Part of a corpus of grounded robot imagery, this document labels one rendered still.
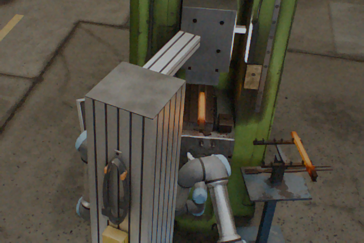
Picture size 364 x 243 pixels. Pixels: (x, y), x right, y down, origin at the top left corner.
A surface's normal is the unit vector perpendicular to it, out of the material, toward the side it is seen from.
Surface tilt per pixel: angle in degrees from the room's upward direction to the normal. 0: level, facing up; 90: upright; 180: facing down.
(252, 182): 0
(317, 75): 0
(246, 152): 90
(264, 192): 0
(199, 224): 90
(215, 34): 90
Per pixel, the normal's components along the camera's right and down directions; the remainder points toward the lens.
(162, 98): 0.07, -0.81
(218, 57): -0.04, 0.58
